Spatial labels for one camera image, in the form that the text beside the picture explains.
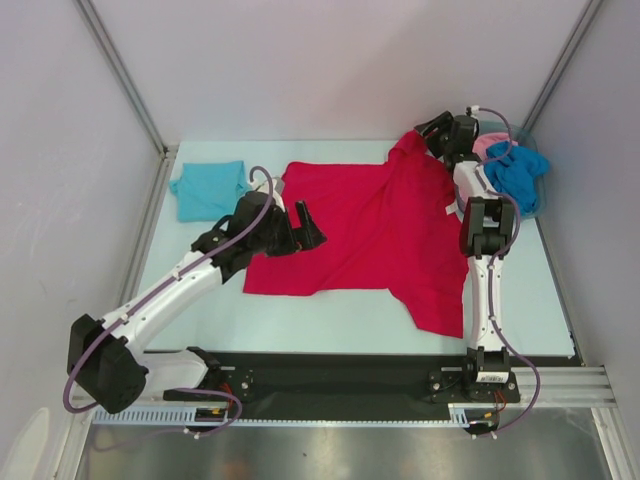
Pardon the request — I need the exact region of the aluminium frame post right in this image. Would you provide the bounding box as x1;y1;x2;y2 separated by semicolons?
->
523;0;608;130

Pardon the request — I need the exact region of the folded light blue t-shirt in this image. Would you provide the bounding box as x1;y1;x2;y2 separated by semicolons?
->
169;161;249;223

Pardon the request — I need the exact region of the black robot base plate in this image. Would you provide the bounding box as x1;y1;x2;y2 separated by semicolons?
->
164;349;584;409

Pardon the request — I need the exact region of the dark blue t-shirt in basket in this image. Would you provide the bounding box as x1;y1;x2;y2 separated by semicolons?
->
484;141;551;216

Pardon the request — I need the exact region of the aluminium frame rail front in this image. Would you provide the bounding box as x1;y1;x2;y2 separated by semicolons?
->
72;363;616;407

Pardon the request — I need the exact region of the grey plastic laundry basket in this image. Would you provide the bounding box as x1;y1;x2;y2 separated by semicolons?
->
473;120;551;219

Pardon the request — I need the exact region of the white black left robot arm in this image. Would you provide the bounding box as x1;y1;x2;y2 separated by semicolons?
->
67;191;327;414

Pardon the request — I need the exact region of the light blue cable duct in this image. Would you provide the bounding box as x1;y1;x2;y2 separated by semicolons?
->
93;404;496;428

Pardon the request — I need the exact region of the aluminium frame post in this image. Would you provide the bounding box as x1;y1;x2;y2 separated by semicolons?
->
73;0;168;157
523;0;608;130

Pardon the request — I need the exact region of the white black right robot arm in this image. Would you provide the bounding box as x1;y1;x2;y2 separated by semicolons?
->
415;107;520;405

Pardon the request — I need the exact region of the red t-shirt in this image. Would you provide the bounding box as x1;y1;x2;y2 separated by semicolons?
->
243;131;468;338

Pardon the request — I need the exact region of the pink t-shirt in basket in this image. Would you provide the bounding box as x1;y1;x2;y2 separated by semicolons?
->
472;132;509;159

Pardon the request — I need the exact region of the aluminium frame post left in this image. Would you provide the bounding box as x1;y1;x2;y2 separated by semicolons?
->
73;0;168;157

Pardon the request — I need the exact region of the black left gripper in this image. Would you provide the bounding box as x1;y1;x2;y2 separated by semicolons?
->
250;201;325;258

